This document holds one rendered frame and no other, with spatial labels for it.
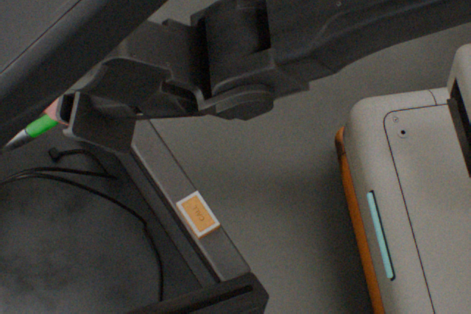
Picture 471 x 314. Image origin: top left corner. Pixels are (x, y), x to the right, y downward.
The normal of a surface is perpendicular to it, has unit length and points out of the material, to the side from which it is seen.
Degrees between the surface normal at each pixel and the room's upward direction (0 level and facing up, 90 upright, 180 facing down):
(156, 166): 0
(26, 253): 0
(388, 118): 0
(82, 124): 48
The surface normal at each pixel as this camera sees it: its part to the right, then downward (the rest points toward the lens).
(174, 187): 0.06, -0.43
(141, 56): 0.68, -0.29
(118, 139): 0.73, -0.03
